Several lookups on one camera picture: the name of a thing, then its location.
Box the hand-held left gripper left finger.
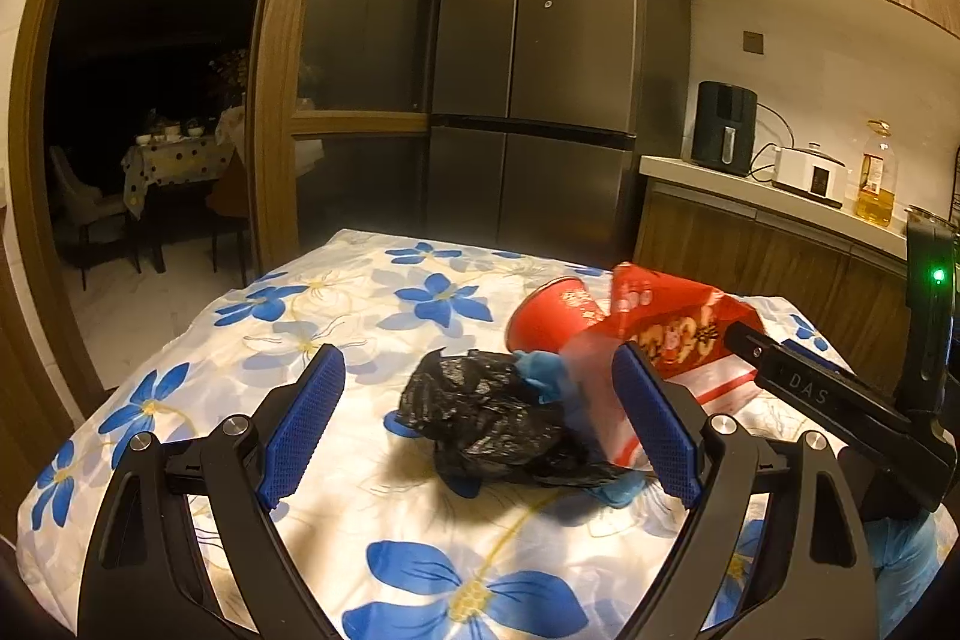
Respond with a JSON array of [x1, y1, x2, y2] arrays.
[[77, 344, 347, 640]]

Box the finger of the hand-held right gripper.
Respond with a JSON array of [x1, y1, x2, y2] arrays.
[[722, 320, 959, 513]]

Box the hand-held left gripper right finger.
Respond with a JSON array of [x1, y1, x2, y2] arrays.
[[611, 342, 880, 640]]

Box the blue disposable glove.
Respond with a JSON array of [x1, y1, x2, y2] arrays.
[[592, 471, 652, 510], [514, 349, 571, 405]]

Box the large red clear plastic bag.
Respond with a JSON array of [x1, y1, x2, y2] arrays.
[[559, 261, 766, 468]]

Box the red paper cup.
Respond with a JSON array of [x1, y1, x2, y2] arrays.
[[506, 278, 612, 356]]

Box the black plastic bag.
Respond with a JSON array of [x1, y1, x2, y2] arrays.
[[386, 349, 638, 498]]

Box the person's right hand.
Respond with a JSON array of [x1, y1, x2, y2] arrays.
[[862, 512, 950, 640]]

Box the floral tablecloth table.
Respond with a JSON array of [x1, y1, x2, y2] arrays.
[[16, 227, 901, 640]]

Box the cooking oil bottle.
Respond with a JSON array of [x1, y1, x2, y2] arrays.
[[855, 120, 899, 227]]

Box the white electric cooker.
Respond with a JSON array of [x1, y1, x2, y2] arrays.
[[772, 143, 852, 208]]

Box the wooden kitchen counter cabinets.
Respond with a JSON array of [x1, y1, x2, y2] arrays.
[[634, 155, 912, 326]]

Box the black air fryer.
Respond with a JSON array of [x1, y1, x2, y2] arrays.
[[691, 80, 758, 176]]

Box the dining table with dotted cloth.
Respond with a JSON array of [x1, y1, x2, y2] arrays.
[[122, 115, 241, 221]]

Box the dark dining chair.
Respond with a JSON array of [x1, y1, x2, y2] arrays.
[[49, 145, 143, 292]]

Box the wooden glass sliding door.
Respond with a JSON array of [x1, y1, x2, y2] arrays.
[[247, 0, 488, 289]]

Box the dark steel refrigerator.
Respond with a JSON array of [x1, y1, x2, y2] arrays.
[[427, 0, 691, 270]]

